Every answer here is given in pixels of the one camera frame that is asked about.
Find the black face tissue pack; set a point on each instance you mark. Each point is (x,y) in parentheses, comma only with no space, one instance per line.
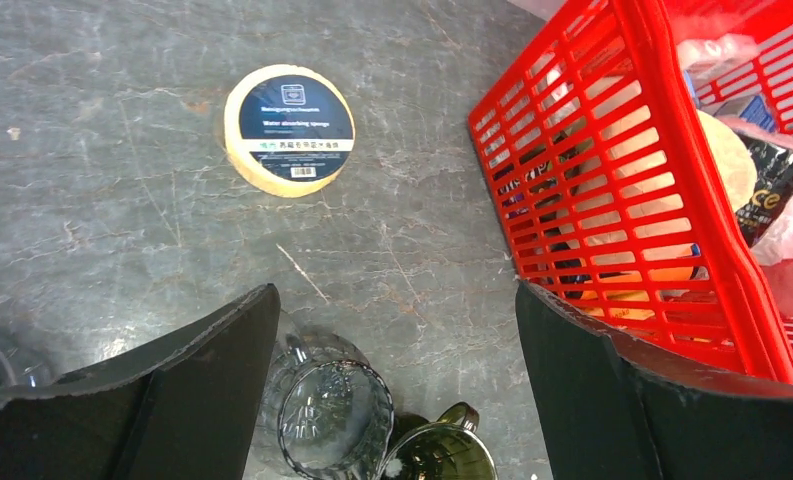
(772,154)

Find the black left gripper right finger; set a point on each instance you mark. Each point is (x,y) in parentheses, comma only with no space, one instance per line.
(614,406)

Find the white plastic bag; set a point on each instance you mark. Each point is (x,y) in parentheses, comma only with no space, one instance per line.
(776,245)

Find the dark green glass dripper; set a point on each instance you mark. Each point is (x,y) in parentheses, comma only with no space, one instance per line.
(447,448)

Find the clear glass server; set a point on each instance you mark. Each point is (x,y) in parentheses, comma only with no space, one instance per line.
(325,413)

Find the beige paper towel roll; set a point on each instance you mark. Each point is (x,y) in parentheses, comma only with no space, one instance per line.
(733,161)

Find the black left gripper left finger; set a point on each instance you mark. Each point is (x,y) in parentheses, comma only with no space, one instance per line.
(182,406)

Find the red plastic basket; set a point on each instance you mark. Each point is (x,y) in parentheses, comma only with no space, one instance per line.
(536,127)

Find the orange blue bottle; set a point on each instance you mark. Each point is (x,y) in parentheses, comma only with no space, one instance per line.
(623,274)

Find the blue packet in basket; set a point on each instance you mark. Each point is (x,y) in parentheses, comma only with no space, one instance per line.
(752,109)

